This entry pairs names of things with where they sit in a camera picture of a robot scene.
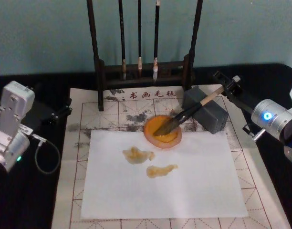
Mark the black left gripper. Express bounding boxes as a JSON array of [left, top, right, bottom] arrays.
[[21, 82, 73, 127]]

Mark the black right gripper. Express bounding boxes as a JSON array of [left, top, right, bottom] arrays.
[[212, 70, 257, 115]]

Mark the large brush with pale handle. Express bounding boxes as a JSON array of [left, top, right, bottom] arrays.
[[153, 85, 224, 137]]

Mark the grey rectangular block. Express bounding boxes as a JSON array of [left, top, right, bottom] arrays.
[[181, 85, 229, 134]]

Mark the dark wooden brush rack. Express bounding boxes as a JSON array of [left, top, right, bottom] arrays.
[[86, 0, 204, 112]]

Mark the orange shallow dish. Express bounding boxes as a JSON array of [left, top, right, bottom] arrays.
[[143, 114, 183, 149]]

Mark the hanging brush with white tip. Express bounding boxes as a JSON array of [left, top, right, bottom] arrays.
[[152, 0, 160, 83]]

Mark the hanging brush with brown tip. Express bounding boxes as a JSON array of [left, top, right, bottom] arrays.
[[118, 0, 127, 81]]

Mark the cream gridded felt calligraphy mat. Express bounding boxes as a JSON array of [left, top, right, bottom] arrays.
[[52, 84, 291, 229]]

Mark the black table cloth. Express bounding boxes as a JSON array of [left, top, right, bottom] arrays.
[[0, 62, 292, 229]]

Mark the thin hanging brush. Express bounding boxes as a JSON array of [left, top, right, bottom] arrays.
[[137, 0, 143, 78]]

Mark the white paper sheet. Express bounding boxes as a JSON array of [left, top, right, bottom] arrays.
[[80, 128, 249, 219]]

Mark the thin dark left gripper cable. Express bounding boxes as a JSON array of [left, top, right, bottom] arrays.
[[31, 133, 61, 174]]

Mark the thin dark gripper cable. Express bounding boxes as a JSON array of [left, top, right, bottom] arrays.
[[31, 133, 61, 174], [242, 123, 266, 143]]

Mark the thin dark right gripper cable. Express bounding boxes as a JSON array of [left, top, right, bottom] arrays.
[[242, 123, 266, 143]]

